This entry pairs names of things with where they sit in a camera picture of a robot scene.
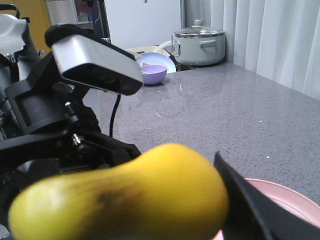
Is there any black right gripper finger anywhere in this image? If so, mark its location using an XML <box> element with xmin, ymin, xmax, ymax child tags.
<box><xmin>213</xmin><ymin>150</ymin><xmax>320</xmax><ymax>240</ymax></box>

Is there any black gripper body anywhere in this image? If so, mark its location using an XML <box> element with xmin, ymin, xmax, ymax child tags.
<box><xmin>0</xmin><ymin>54</ymin><xmax>140</xmax><ymax>225</ymax></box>

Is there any yellow banana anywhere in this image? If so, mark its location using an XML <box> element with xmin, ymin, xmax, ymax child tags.
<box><xmin>8</xmin><ymin>143</ymin><xmax>230</xmax><ymax>240</ymax></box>

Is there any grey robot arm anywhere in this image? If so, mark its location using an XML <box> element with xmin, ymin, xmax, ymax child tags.
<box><xmin>0</xmin><ymin>3</ymin><xmax>320</xmax><ymax>240</ymax></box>

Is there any pink plate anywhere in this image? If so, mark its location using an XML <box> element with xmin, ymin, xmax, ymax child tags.
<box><xmin>212</xmin><ymin>177</ymin><xmax>320</xmax><ymax>240</ymax></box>

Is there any purple bowl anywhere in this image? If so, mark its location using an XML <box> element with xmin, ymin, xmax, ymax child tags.
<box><xmin>140</xmin><ymin>65</ymin><xmax>167</xmax><ymax>85</ymax></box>

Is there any light blue plate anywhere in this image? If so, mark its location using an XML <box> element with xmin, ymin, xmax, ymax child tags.
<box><xmin>137</xmin><ymin>52</ymin><xmax>176</xmax><ymax>73</ymax></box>

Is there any green lidded cooking pot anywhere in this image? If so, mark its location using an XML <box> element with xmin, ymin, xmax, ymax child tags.
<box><xmin>171</xmin><ymin>19</ymin><xmax>226</xmax><ymax>66</ymax></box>

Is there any white curtain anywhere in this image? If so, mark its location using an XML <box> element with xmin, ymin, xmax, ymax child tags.
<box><xmin>210</xmin><ymin>0</ymin><xmax>320</xmax><ymax>99</ymax></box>

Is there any black cable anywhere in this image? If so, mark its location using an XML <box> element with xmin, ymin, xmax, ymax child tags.
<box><xmin>109</xmin><ymin>93</ymin><xmax>122</xmax><ymax>138</ymax></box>

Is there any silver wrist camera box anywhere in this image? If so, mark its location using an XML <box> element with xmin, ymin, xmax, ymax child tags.
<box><xmin>44</xmin><ymin>24</ymin><xmax>144</xmax><ymax>96</ymax></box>

